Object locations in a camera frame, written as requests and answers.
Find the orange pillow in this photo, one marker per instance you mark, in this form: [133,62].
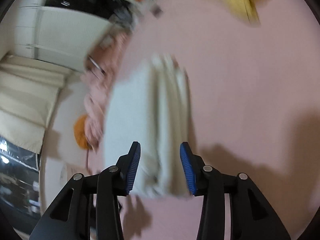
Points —
[80,130]

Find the pink bed sheet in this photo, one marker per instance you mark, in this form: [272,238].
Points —
[237,80]

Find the dark glass pane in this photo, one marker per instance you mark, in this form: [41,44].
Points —
[17,175]

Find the white wardrobe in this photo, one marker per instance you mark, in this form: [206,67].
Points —
[62,35]

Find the white fluffy cardigan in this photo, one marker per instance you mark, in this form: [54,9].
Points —
[130,120]

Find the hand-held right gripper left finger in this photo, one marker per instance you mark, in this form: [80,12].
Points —
[132,167]

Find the dark open closet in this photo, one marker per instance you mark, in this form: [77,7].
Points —
[82,2]

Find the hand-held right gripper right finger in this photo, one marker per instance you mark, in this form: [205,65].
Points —
[187,167]

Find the crumpled pink duvet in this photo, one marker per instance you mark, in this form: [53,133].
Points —
[95,110]

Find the cream curtain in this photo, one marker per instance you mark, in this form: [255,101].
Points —
[25,105]

